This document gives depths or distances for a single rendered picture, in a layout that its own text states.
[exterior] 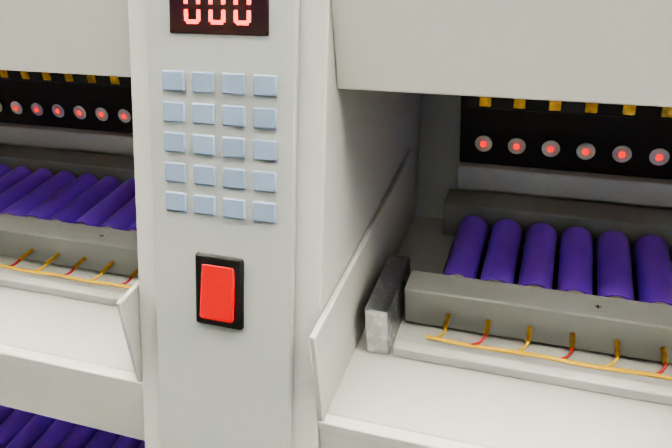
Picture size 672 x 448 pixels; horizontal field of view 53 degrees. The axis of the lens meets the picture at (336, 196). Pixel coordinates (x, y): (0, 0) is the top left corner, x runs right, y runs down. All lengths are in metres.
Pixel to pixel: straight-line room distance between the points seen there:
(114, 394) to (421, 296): 0.17
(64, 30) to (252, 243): 0.14
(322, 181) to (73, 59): 0.14
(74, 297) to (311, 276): 0.18
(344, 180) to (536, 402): 0.14
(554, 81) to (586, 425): 0.15
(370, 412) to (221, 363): 0.07
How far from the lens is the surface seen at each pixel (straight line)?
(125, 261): 0.43
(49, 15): 0.35
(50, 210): 0.51
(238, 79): 0.29
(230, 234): 0.30
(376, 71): 0.28
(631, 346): 0.36
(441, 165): 0.48
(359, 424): 0.32
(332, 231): 0.30
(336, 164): 0.30
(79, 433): 0.59
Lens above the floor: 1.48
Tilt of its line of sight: 13 degrees down
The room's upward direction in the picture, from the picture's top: 2 degrees clockwise
